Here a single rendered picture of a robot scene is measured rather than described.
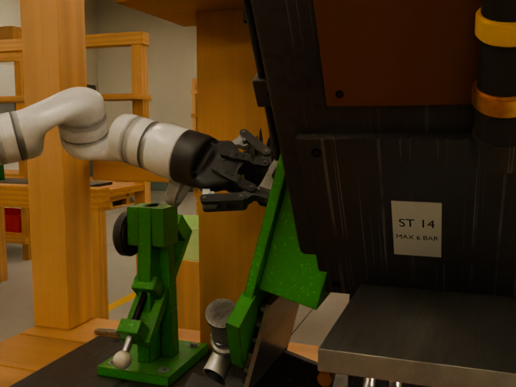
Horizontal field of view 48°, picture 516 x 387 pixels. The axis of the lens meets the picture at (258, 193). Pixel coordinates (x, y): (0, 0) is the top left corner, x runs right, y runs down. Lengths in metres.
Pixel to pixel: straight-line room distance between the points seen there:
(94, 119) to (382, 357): 0.56
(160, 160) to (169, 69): 11.31
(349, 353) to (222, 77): 0.69
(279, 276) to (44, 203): 0.71
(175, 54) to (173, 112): 1.15
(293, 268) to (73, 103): 0.40
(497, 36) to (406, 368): 0.24
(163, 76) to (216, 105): 11.10
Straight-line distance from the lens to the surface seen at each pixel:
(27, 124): 0.86
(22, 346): 1.24
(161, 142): 0.79
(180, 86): 11.95
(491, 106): 0.44
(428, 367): 0.45
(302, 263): 0.64
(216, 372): 0.75
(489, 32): 0.42
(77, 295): 1.30
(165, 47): 12.18
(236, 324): 0.64
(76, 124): 0.86
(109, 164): 1.27
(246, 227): 1.05
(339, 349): 0.46
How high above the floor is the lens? 1.30
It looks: 6 degrees down
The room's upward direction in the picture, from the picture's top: straight up
